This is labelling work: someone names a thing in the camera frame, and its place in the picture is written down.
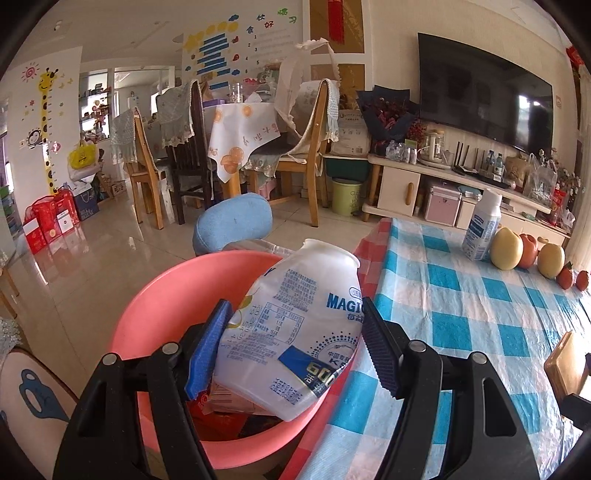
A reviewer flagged orange print white tablecloth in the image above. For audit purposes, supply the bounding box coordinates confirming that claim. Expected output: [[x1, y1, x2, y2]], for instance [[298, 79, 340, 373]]
[[207, 102, 283, 185]]

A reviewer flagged blue padded stool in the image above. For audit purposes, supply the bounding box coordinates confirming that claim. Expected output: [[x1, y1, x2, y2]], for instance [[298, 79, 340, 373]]
[[192, 192, 274, 257]]

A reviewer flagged brown paper bag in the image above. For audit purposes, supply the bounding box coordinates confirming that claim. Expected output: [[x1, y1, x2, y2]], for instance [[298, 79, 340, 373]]
[[503, 156, 532, 189]]

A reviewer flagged dark wooden chair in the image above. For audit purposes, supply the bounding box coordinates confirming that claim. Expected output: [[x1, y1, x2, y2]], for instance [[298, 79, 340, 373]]
[[157, 79, 213, 225]]

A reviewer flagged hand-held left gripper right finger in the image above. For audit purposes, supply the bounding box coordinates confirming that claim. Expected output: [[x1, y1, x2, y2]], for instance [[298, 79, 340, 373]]
[[361, 296, 541, 480]]

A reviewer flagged red apple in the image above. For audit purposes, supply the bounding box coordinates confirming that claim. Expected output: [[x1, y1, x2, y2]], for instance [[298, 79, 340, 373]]
[[517, 233, 541, 269]]

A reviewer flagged black router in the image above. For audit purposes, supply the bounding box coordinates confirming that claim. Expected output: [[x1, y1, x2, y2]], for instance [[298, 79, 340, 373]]
[[452, 141, 486, 176]]

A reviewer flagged white mesh food cover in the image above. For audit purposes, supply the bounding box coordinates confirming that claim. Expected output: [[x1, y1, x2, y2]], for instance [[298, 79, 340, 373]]
[[274, 38, 341, 155]]

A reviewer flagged pink plastic basin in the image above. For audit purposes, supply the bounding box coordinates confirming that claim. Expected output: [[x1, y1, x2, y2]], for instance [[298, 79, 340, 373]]
[[107, 250, 365, 469]]

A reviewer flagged glass electric kettle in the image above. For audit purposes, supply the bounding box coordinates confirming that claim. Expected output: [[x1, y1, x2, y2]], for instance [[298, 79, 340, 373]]
[[422, 129, 455, 169]]

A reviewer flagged yellow bag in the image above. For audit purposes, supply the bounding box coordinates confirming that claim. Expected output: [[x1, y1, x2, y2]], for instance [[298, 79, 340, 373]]
[[68, 140, 99, 170]]

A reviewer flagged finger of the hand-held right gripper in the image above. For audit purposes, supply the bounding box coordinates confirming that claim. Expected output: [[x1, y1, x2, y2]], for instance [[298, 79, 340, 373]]
[[560, 391, 591, 432]]

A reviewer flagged giraffe wall sticker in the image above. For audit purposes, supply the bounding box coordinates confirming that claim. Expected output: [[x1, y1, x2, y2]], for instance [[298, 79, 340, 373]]
[[36, 67, 63, 195]]

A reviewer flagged pale green lace chair cover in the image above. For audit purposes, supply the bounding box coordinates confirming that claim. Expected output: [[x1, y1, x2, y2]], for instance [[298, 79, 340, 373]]
[[318, 78, 343, 143]]

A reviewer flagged white bottle blue label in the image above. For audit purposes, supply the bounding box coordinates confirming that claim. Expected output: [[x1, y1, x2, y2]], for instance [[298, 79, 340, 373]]
[[462, 188, 503, 262]]

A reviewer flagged squashed white plastic bottle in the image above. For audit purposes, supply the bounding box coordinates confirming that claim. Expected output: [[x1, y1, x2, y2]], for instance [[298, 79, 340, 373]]
[[212, 239, 362, 423]]

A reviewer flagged white printed sack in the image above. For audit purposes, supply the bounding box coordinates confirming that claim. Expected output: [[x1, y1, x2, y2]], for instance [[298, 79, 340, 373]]
[[329, 108, 373, 156]]

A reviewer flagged blue yellow wall chart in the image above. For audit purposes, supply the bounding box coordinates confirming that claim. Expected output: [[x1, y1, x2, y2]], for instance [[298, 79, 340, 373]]
[[181, 21, 243, 90]]

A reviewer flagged pack of small glass bottles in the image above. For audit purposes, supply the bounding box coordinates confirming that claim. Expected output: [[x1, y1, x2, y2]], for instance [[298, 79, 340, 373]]
[[385, 140, 419, 164]]

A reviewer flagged cream cushion blue whale print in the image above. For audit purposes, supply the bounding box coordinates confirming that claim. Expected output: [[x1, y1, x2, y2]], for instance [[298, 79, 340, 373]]
[[0, 348, 80, 446]]

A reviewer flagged red gift box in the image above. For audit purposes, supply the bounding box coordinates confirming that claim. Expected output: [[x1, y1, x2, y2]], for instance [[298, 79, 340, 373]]
[[53, 188, 81, 237], [23, 196, 56, 256]]

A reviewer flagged yellow pear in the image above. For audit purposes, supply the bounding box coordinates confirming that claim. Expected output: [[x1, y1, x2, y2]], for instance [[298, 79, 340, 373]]
[[489, 227, 525, 271], [537, 242, 566, 279]]

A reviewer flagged clear plastic bag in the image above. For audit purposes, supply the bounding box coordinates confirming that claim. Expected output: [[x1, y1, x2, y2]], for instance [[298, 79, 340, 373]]
[[526, 154, 560, 204]]

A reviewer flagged pink metal case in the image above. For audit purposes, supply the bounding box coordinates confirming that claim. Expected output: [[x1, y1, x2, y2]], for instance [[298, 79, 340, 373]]
[[424, 181, 463, 227]]

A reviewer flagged gold box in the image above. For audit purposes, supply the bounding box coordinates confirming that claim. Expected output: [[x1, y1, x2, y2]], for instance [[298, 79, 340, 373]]
[[544, 330, 588, 404]]

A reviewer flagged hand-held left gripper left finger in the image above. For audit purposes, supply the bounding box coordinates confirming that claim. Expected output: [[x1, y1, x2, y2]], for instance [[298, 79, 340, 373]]
[[52, 299, 235, 480]]

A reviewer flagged pale green bin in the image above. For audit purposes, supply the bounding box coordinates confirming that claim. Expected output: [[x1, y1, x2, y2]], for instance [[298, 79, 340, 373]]
[[331, 178, 364, 216]]

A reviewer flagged light wooden chair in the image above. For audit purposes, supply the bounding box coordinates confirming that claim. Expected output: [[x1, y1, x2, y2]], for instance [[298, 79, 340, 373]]
[[110, 107, 166, 230], [270, 78, 342, 228]]

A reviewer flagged blue checkered tablecloth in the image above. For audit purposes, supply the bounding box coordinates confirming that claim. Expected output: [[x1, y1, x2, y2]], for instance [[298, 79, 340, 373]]
[[295, 217, 589, 480]]

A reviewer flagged black television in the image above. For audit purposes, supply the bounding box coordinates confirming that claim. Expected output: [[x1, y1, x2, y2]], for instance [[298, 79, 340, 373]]
[[418, 32, 555, 155]]

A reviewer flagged dark blue gift bag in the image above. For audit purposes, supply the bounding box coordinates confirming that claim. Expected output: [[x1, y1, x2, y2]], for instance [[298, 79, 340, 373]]
[[75, 186, 101, 221]]

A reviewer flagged red snack bag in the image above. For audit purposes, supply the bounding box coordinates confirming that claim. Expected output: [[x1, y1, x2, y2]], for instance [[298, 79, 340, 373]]
[[551, 184, 570, 222]]

